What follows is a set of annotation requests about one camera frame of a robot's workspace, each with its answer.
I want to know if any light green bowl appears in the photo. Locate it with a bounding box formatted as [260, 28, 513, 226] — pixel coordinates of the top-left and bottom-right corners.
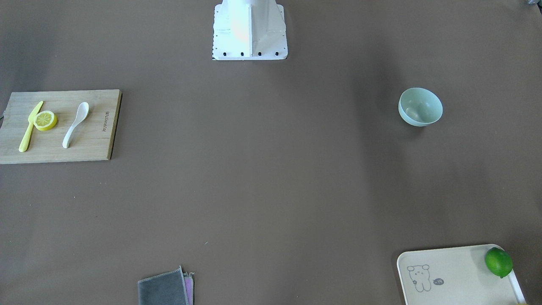
[398, 88, 443, 127]

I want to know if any white ceramic spoon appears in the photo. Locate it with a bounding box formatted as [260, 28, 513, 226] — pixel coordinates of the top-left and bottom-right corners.
[62, 102, 90, 149]

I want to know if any grey folded cloth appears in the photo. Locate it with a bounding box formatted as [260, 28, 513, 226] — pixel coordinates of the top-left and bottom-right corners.
[138, 266, 195, 305]

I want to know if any bamboo cutting board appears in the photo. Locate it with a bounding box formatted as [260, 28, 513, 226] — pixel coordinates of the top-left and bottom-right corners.
[0, 89, 122, 164]

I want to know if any cream tray with rabbit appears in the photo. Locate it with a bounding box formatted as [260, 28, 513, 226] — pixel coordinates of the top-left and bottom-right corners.
[396, 244, 527, 305]

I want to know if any lemon half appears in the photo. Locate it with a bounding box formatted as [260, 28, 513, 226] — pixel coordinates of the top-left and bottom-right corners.
[33, 111, 58, 131]

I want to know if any yellow plastic knife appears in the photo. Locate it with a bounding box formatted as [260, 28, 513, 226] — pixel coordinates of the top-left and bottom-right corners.
[19, 101, 44, 152]

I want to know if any green lime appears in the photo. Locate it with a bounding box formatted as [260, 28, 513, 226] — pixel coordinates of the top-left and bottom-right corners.
[484, 247, 514, 278]

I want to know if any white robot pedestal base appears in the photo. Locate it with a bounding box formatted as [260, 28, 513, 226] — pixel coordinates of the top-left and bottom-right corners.
[212, 0, 288, 61]

